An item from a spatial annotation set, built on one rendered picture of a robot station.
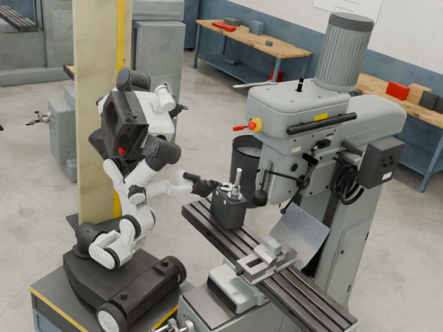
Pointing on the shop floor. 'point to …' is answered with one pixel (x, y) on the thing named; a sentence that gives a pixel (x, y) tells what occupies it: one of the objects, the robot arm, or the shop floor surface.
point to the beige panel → (105, 12)
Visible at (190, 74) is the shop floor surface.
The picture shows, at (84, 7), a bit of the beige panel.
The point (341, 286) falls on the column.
